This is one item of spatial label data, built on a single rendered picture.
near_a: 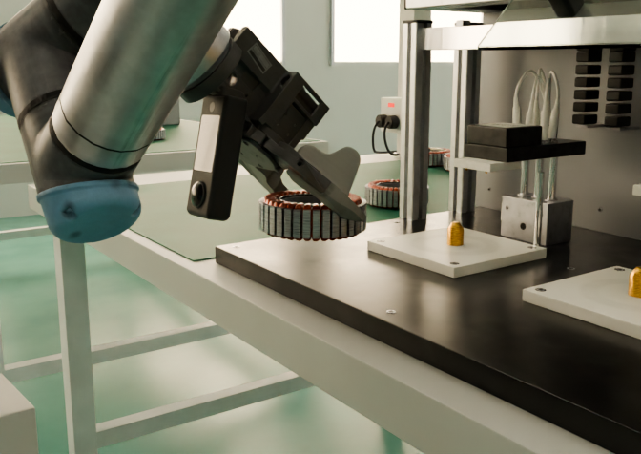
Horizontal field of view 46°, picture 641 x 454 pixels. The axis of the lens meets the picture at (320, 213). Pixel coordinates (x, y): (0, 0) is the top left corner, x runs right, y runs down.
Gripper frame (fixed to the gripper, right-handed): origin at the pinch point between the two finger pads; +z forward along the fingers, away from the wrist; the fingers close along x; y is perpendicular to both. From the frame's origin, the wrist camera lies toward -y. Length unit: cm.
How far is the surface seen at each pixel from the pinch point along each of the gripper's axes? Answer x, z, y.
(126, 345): 136, 63, -29
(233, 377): 139, 102, -18
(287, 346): -4.3, 3.2, -13.3
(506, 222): 2.0, 26.0, 17.8
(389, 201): 32.5, 31.6, 19.9
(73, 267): 89, 17, -19
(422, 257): -3.0, 12.5, 3.9
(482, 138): -0.1, 12.5, 21.0
